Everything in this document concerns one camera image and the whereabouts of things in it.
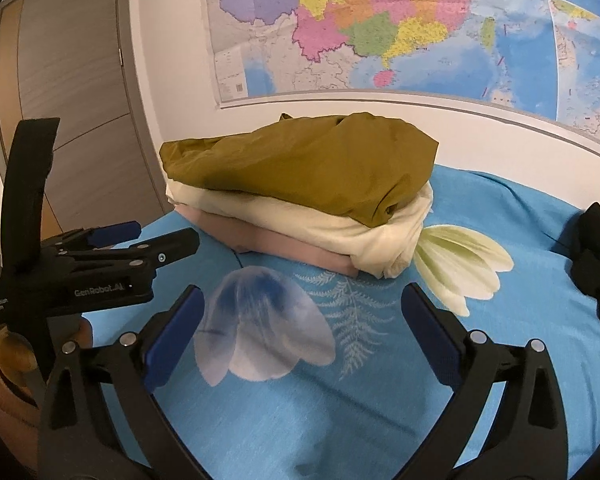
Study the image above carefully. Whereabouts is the pink folded garment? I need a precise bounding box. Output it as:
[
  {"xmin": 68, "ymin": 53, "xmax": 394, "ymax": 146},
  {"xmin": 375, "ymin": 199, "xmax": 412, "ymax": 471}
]
[{"xmin": 172, "ymin": 202, "xmax": 361, "ymax": 278}]

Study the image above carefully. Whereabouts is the olive green shirt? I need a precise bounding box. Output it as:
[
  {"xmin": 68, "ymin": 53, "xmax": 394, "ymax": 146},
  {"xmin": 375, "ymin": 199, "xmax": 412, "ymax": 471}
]
[{"xmin": 159, "ymin": 111, "xmax": 440, "ymax": 228}]

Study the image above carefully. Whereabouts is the cream folded garment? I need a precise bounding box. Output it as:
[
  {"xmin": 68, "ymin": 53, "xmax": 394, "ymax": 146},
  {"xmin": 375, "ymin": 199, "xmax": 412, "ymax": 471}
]
[{"xmin": 165, "ymin": 180, "xmax": 435, "ymax": 280}]

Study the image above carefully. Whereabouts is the person's left hand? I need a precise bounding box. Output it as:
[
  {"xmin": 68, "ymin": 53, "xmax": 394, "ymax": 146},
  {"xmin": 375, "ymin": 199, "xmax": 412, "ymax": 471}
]
[{"xmin": 0, "ymin": 332, "xmax": 36, "ymax": 373}]

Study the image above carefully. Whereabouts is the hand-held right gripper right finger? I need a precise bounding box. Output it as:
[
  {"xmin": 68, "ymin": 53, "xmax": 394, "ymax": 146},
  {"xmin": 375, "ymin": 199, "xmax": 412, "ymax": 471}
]
[{"xmin": 401, "ymin": 282, "xmax": 568, "ymax": 480}]

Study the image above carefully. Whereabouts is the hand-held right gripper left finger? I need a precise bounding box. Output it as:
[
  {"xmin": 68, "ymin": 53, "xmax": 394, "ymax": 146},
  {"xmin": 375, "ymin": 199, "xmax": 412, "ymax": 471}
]
[{"xmin": 36, "ymin": 284, "xmax": 206, "ymax": 480}]

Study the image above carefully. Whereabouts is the blue floral bedsheet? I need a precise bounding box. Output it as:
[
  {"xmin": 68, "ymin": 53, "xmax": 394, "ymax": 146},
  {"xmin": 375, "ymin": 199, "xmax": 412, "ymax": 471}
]
[{"xmin": 80, "ymin": 162, "xmax": 600, "ymax": 480}]

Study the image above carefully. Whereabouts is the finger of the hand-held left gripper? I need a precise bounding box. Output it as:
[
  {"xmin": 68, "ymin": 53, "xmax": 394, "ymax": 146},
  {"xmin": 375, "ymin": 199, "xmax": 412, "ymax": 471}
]
[
  {"xmin": 87, "ymin": 221, "xmax": 142, "ymax": 249},
  {"xmin": 130, "ymin": 228, "xmax": 201, "ymax": 273}
]

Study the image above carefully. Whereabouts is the person's left forearm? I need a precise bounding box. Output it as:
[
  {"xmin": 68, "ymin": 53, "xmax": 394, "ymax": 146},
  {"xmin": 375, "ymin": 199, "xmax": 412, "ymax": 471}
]
[{"xmin": 0, "ymin": 360, "xmax": 46, "ymax": 466}]

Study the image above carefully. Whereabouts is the colourful wall map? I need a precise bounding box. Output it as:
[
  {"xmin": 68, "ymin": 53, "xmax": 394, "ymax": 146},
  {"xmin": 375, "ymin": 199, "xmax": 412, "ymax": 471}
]
[{"xmin": 202, "ymin": 0, "xmax": 600, "ymax": 166}]

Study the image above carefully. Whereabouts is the grey door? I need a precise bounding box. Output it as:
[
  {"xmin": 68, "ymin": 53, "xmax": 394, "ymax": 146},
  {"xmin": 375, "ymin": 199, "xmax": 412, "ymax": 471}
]
[{"xmin": 0, "ymin": 0, "xmax": 168, "ymax": 233}]

